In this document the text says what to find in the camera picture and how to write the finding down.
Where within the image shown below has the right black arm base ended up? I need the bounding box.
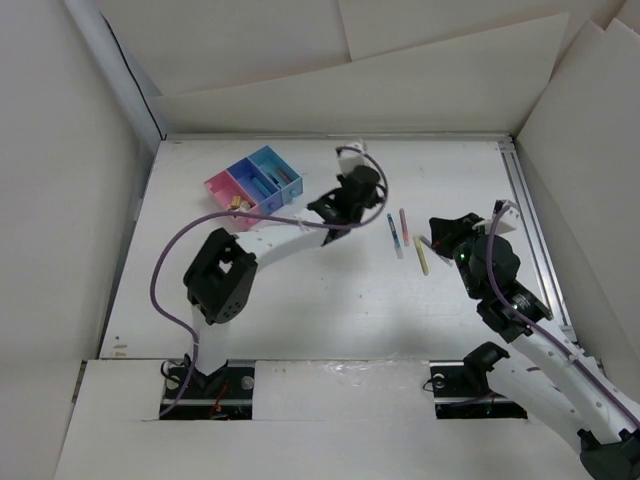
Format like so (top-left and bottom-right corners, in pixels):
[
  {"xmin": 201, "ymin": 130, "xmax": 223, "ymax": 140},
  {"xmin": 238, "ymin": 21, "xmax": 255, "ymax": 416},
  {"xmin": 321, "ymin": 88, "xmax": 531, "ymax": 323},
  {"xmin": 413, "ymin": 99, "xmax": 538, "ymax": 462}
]
[{"xmin": 423, "ymin": 342, "xmax": 528, "ymax": 420}]

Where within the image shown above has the dark blue plastic bin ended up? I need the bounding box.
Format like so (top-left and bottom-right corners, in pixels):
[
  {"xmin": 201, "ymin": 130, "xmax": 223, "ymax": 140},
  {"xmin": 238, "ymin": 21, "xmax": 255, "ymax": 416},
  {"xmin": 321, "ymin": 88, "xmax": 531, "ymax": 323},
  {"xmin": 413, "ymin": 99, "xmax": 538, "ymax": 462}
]
[{"xmin": 228, "ymin": 157, "xmax": 284, "ymax": 215}]

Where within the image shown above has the pink plastic bin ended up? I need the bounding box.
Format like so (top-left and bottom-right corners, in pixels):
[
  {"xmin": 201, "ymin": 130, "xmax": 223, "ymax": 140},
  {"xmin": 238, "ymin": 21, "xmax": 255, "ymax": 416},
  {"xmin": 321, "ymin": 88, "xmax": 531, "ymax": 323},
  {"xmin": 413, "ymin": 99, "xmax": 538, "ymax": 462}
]
[{"xmin": 204, "ymin": 169, "xmax": 261, "ymax": 214}]

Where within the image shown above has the orange pink pen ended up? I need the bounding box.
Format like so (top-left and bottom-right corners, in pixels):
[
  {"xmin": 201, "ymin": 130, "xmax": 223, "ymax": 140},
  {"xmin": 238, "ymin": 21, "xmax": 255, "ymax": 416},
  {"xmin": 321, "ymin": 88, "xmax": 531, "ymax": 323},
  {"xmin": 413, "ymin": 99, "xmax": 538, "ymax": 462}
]
[{"xmin": 275, "ymin": 167, "xmax": 291, "ymax": 184}]

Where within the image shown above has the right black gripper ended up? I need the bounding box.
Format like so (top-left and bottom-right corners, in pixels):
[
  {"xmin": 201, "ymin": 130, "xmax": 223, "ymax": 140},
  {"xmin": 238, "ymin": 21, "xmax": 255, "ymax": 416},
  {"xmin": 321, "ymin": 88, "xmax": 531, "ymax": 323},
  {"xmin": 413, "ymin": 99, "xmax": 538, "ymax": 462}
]
[{"xmin": 430, "ymin": 212, "xmax": 494, "ymax": 299}]

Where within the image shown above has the purple cable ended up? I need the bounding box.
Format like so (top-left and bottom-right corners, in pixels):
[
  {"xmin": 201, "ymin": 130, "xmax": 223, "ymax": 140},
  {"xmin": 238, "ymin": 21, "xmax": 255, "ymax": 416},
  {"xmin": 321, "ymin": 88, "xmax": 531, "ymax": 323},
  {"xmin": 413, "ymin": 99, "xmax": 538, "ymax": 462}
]
[
  {"xmin": 487, "ymin": 207, "xmax": 640, "ymax": 436},
  {"xmin": 149, "ymin": 144, "xmax": 390, "ymax": 416}
]

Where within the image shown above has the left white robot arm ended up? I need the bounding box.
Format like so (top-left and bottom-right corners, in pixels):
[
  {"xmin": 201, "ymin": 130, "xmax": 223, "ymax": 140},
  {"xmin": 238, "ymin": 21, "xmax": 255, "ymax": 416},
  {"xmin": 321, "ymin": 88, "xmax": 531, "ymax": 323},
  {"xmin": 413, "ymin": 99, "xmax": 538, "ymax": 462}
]
[{"xmin": 183, "ymin": 165, "xmax": 388, "ymax": 398}]

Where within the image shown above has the lilac pen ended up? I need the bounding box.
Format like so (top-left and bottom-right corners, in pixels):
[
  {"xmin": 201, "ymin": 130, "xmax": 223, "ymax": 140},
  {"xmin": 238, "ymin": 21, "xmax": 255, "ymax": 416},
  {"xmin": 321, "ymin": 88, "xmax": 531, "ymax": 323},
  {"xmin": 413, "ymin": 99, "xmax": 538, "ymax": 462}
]
[{"xmin": 419, "ymin": 235, "xmax": 451, "ymax": 266}]

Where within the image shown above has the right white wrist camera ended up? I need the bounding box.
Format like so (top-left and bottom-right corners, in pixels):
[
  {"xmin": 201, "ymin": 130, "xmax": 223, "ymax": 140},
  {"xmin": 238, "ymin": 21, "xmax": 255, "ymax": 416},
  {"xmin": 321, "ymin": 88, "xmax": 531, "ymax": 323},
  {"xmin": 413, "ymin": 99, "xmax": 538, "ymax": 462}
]
[{"xmin": 491, "ymin": 199, "xmax": 520, "ymax": 235}]

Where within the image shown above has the aluminium rail right side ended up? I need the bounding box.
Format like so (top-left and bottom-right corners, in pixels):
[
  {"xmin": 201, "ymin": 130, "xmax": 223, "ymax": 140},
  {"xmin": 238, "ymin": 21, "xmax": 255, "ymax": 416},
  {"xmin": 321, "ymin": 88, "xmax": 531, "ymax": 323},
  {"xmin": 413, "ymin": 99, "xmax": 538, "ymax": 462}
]
[{"xmin": 497, "ymin": 135, "xmax": 581, "ymax": 347}]

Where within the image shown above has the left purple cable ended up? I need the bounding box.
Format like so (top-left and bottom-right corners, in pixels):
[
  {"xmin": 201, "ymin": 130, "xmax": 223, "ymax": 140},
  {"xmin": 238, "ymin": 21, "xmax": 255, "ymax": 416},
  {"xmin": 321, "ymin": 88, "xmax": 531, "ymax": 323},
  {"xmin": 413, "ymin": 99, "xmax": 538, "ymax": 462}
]
[{"xmin": 149, "ymin": 144, "xmax": 390, "ymax": 416}]

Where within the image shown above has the cream yellow pen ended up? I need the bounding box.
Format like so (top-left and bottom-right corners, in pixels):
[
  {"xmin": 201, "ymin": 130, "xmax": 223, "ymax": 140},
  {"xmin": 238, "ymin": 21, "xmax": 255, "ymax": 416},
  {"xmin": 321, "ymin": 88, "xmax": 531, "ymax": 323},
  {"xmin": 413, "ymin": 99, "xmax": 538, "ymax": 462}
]
[{"xmin": 413, "ymin": 236, "xmax": 429, "ymax": 276}]

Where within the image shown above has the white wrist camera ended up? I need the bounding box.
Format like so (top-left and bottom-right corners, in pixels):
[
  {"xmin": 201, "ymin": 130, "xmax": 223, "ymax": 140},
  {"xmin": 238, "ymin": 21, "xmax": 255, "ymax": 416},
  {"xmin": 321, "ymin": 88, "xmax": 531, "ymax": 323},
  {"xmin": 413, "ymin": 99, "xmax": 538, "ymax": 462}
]
[
  {"xmin": 491, "ymin": 199, "xmax": 520, "ymax": 235},
  {"xmin": 335, "ymin": 141, "xmax": 367, "ymax": 176}
]

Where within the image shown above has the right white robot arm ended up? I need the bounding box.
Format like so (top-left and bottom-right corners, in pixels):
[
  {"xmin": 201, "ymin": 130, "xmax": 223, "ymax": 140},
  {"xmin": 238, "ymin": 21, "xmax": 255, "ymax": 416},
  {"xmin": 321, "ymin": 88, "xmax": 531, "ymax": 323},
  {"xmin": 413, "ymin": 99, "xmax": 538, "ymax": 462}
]
[{"xmin": 429, "ymin": 203, "xmax": 639, "ymax": 479}]

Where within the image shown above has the light blue plastic bin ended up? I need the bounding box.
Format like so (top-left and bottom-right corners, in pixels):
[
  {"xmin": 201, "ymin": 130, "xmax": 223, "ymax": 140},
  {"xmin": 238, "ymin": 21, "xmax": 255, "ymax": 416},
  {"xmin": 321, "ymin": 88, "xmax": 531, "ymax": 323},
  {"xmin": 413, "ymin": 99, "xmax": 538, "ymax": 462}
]
[{"xmin": 249, "ymin": 146, "xmax": 303, "ymax": 204}]

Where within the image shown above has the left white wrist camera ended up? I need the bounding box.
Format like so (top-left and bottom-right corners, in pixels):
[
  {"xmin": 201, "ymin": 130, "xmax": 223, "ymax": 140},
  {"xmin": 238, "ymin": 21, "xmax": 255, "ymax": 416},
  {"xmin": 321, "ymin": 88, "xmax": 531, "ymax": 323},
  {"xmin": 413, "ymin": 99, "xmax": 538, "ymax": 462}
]
[{"xmin": 335, "ymin": 141, "xmax": 367, "ymax": 176}]

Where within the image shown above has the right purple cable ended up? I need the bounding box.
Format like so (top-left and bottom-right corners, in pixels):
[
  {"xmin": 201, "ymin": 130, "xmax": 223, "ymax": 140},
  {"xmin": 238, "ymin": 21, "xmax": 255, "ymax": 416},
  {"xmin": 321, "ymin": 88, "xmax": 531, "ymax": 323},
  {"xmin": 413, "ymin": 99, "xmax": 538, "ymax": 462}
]
[{"xmin": 487, "ymin": 207, "xmax": 640, "ymax": 436}]

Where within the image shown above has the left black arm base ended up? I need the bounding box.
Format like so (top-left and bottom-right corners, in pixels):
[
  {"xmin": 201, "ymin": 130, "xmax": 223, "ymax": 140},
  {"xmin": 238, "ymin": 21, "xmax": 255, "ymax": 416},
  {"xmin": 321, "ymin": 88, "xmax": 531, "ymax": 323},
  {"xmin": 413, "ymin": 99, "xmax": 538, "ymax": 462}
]
[{"xmin": 159, "ymin": 355, "xmax": 256, "ymax": 421}]

